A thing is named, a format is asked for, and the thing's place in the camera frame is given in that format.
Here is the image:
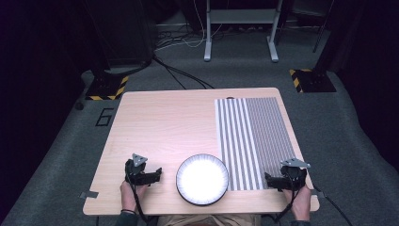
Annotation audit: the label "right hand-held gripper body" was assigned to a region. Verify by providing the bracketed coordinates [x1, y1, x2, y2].
[279, 157, 311, 191]

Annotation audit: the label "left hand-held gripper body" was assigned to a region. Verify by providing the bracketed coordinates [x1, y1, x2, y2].
[124, 153, 152, 186]

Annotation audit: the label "white plate with dark rim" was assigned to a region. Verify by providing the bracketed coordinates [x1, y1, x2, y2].
[175, 153, 231, 207]

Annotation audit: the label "person's left hand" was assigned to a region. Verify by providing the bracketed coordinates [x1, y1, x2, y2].
[120, 180, 149, 215]

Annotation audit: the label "person's right hand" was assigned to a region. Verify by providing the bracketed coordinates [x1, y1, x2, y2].
[282, 184, 312, 222]

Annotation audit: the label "grey striped placemat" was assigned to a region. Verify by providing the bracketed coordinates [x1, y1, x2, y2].
[214, 96, 297, 192]

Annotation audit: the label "black base with hazard tape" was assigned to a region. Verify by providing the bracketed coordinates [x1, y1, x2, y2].
[85, 70, 130, 102]
[288, 68, 338, 94]

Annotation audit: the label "large dark cabinet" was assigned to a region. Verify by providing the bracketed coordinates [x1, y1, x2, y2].
[84, 0, 159, 70]

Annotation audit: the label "thin black stand leg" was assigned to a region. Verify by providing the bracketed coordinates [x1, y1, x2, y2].
[311, 0, 335, 54]

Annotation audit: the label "white metal stand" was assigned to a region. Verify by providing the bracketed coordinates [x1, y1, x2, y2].
[203, 0, 279, 63]

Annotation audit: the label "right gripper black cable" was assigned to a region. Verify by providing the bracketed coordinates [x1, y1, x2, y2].
[273, 175, 299, 224]

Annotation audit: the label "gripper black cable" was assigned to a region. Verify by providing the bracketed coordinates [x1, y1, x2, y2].
[273, 175, 299, 224]
[125, 173, 150, 225]

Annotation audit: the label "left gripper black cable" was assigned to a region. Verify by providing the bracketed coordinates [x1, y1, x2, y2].
[125, 173, 150, 225]

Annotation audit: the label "black cable beside table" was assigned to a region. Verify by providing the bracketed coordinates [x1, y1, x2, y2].
[312, 184, 355, 226]

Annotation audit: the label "black floor cable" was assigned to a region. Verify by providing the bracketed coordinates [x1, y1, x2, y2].
[158, 62, 188, 90]
[152, 56, 215, 90]

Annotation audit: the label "white floor cables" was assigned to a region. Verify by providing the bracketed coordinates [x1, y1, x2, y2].
[154, 0, 224, 52]

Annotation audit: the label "black stand post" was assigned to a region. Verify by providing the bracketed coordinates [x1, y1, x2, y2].
[313, 0, 349, 73]

